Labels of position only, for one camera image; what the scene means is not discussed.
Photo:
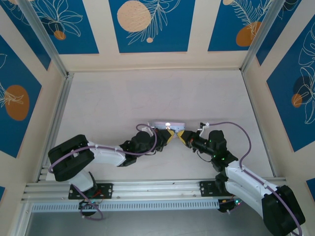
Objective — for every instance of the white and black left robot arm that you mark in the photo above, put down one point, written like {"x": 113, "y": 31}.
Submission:
{"x": 71, "y": 159}

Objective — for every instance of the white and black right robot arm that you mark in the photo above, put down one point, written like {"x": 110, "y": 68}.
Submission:
{"x": 246, "y": 182}

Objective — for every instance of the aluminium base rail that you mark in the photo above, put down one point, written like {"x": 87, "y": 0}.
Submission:
{"x": 160, "y": 189}

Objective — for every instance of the aluminium side rail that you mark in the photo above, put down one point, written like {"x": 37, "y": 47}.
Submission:
{"x": 259, "y": 123}
{"x": 56, "y": 123}

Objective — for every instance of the aluminium frame post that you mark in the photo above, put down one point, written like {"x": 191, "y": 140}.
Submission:
{"x": 21, "y": 221}
{"x": 44, "y": 37}
{"x": 263, "y": 37}

